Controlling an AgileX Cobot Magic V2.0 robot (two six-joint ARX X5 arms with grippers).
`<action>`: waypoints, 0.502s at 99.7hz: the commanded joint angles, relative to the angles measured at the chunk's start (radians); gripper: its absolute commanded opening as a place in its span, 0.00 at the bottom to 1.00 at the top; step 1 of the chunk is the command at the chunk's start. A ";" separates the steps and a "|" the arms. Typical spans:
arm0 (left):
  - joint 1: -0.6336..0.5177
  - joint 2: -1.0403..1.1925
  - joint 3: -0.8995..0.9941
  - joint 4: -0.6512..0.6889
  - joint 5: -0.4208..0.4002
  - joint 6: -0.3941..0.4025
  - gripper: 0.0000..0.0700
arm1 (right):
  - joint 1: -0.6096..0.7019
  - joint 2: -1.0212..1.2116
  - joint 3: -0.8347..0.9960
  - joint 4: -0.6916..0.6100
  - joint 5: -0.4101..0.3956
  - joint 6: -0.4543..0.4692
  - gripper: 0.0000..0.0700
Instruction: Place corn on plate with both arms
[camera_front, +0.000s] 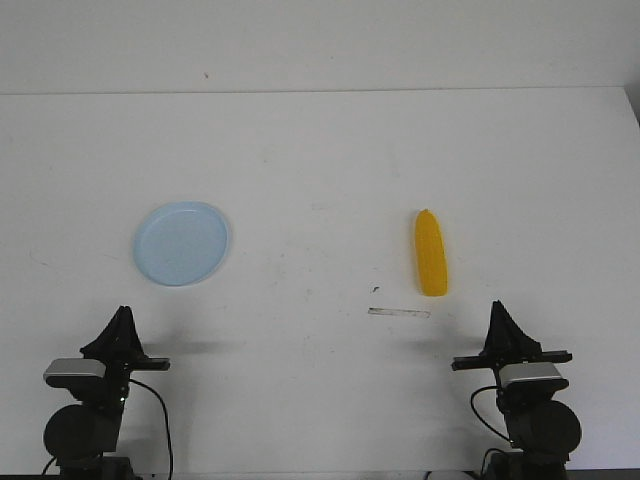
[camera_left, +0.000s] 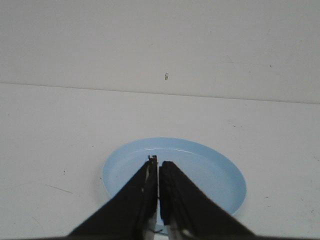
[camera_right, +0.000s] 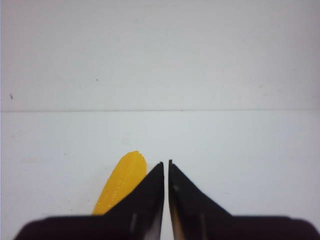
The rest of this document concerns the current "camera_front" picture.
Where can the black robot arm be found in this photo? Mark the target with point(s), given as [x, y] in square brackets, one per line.
[541, 431]
[82, 438]

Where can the clear tape strip on table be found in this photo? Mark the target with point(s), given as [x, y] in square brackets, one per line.
[399, 312]

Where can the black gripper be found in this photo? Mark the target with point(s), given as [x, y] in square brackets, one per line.
[520, 347]
[120, 367]

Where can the yellow corn cob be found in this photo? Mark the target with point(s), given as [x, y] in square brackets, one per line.
[431, 260]

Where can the light blue round plate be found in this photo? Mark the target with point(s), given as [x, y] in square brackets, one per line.
[181, 243]

